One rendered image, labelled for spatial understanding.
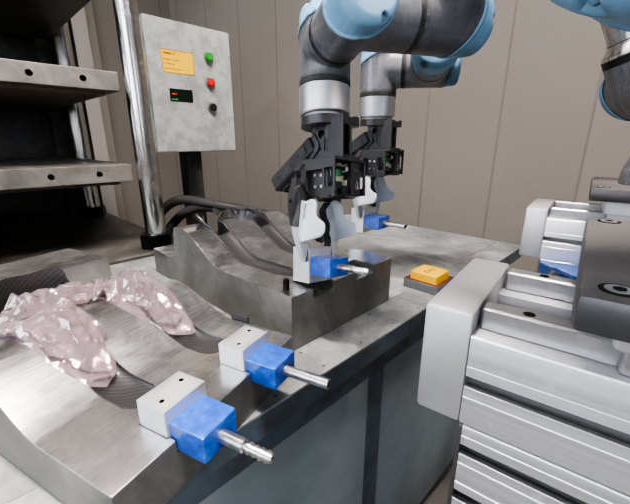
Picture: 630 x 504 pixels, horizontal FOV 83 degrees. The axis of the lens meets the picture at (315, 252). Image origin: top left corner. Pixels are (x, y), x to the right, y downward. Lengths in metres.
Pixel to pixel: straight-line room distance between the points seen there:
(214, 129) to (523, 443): 1.31
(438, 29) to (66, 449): 0.58
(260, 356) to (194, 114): 1.08
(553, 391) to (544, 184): 2.01
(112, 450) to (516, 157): 2.15
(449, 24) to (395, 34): 0.07
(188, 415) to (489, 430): 0.25
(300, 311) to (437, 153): 1.92
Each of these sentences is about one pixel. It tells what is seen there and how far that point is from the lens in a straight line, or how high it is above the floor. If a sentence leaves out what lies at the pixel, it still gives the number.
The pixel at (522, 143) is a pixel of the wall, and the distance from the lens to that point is 2.26.
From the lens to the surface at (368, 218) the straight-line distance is 0.83.
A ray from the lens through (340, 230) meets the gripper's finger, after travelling 0.58.
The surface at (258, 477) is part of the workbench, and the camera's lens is 0.62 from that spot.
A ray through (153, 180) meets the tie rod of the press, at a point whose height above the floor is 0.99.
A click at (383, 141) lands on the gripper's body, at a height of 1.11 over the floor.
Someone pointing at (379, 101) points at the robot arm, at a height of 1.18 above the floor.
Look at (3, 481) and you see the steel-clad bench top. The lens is 0.50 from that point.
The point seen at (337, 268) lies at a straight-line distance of 0.53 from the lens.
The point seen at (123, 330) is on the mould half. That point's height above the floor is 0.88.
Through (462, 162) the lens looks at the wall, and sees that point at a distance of 2.32.
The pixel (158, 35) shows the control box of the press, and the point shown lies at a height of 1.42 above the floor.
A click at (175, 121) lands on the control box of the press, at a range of 1.36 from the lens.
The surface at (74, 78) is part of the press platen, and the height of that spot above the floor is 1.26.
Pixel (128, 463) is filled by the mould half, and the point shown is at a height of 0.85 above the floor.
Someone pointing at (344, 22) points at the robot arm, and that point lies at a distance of 0.47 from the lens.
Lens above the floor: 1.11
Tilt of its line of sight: 17 degrees down
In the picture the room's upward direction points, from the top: straight up
